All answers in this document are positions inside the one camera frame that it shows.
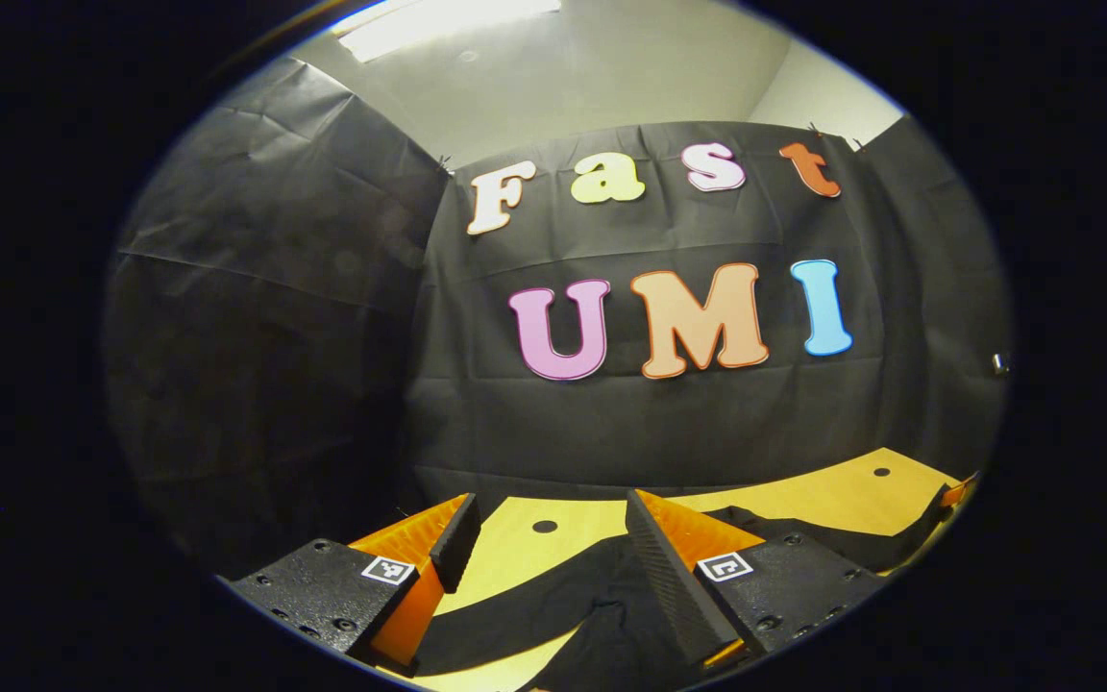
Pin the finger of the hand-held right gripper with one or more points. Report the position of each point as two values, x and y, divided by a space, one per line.
959 492

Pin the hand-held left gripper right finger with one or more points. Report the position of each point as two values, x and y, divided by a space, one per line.
669 577

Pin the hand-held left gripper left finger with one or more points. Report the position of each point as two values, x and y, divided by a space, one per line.
457 543

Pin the black collared shirt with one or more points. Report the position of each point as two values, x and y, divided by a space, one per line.
553 596

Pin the black backdrop cloth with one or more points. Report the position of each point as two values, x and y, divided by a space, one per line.
323 288

